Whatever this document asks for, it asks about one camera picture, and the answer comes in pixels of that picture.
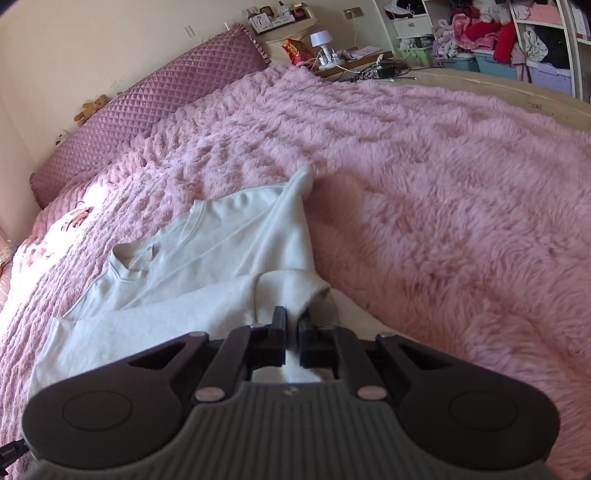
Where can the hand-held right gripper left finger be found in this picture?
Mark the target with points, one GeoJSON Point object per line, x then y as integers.
{"type": "Point", "coordinates": [278, 323]}

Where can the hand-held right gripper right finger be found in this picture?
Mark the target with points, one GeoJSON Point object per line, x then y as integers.
{"type": "Point", "coordinates": [304, 328]}

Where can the white printed t-shirt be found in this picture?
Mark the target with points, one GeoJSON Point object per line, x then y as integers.
{"type": "Point", "coordinates": [207, 258]}

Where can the pile of pink clothes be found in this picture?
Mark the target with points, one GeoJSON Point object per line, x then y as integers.
{"type": "Point", "coordinates": [455, 27]}

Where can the dark clothes heap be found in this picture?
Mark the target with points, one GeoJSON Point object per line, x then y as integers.
{"type": "Point", "coordinates": [406, 7]}

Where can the pink fluffy blanket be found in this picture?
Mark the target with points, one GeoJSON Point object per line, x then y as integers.
{"type": "Point", "coordinates": [438, 207]}

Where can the purple quilted headboard cushion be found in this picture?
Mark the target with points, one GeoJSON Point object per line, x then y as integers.
{"type": "Point", "coordinates": [152, 101]}

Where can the wooden bedside table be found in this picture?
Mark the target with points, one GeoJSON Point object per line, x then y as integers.
{"type": "Point", "coordinates": [344, 69]}

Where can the white power strip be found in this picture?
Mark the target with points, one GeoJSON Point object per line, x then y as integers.
{"type": "Point", "coordinates": [332, 59]}

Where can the red snack bag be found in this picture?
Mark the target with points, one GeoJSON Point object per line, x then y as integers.
{"type": "Point", "coordinates": [298, 50]}

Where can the brown teddy bear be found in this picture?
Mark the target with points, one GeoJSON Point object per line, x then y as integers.
{"type": "Point", "coordinates": [92, 108]}

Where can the pink and white book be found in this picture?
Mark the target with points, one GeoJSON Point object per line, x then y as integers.
{"type": "Point", "coordinates": [364, 50]}

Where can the white table lamp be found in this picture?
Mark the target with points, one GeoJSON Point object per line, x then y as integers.
{"type": "Point", "coordinates": [321, 39]}

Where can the green storage bin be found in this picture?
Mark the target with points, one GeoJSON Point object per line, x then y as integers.
{"type": "Point", "coordinates": [418, 56]}

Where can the beige headboard shelf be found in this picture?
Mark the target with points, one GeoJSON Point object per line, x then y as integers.
{"type": "Point", "coordinates": [295, 25]}

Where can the white desk calendar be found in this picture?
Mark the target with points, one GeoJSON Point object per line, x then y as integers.
{"type": "Point", "coordinates": [261, 22]}

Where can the teal storage bin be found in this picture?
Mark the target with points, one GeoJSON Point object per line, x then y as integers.
{"type": "Point", "coordinates": [496, 67]}
{"type": "Point", "coordinates": [457, 62]}

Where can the beige mattress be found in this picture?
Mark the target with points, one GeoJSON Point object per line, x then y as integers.
{"type": "Point", "coordinates": [508, 92]}

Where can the white storage basket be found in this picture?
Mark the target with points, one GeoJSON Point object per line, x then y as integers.
{"type": "Point", "coordinates": [411, 26]}

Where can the purple storage bin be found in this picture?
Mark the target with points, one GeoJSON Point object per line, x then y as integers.
{"type": "Point", "coordinates": [549, 78]}

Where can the red garment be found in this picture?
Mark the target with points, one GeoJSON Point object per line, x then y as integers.
{"type": "Point", "coordinates": [503, 39]}

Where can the white shelf unit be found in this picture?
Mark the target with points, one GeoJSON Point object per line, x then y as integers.
{"type": "Point", "coordinates": [570, 41]}

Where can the gold wall socket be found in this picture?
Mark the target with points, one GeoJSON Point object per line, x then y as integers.
{"type": "Point", "coordinates": [353, 13]}

